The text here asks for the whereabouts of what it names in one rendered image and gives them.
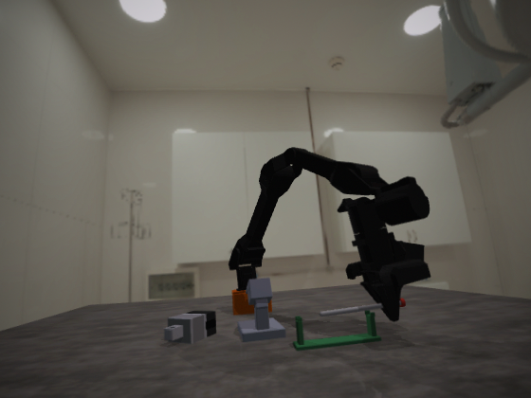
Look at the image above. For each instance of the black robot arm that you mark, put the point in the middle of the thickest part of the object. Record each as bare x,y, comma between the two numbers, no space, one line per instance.
395,204

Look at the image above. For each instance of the grey pin with red head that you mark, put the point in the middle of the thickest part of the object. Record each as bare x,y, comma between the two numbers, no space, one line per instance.
402,303

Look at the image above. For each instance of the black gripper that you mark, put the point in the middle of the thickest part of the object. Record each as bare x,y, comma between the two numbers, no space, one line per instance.
384,278

